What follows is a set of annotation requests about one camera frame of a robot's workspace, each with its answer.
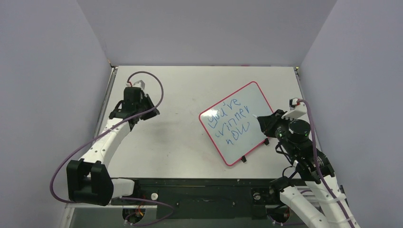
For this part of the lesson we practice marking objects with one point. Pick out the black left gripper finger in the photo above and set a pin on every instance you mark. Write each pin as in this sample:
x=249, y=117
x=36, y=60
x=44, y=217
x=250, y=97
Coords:
x=150, y=106
x=147, y=115

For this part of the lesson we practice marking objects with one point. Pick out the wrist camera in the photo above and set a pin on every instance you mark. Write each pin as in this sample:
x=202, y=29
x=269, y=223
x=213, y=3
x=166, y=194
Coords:
x=140, y=84
x=297, y=109

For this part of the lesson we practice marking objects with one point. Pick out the black whiteboard clip left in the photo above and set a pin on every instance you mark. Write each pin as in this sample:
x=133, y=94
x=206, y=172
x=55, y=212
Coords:
x=243, y=159

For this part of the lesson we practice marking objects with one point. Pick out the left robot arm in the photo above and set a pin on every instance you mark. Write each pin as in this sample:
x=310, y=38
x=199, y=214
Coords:
x=88, y=179

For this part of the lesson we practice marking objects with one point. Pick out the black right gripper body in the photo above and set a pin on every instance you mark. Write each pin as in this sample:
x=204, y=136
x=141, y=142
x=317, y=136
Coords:
x=271, y=123

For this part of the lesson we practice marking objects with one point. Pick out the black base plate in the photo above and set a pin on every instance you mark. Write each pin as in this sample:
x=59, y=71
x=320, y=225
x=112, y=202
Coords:
x=210, y=198

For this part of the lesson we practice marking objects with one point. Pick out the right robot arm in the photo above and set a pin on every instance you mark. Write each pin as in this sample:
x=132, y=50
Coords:
x=315, y=171

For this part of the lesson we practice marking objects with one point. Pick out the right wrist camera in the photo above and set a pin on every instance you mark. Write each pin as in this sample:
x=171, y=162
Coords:
x=297, y=109

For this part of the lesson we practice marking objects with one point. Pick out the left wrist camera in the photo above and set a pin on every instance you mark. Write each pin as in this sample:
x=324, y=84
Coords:
x=140, y=84

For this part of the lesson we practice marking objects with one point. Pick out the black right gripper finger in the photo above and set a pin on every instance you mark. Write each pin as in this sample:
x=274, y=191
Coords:
x=266, y=127
x=274, y=116

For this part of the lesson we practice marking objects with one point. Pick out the pink framed whiteboard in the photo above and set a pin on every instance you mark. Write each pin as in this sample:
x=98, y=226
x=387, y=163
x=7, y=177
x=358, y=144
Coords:
x=230, y=125

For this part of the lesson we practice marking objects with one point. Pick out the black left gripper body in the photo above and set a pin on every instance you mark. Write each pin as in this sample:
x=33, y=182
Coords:
x=143, y=106

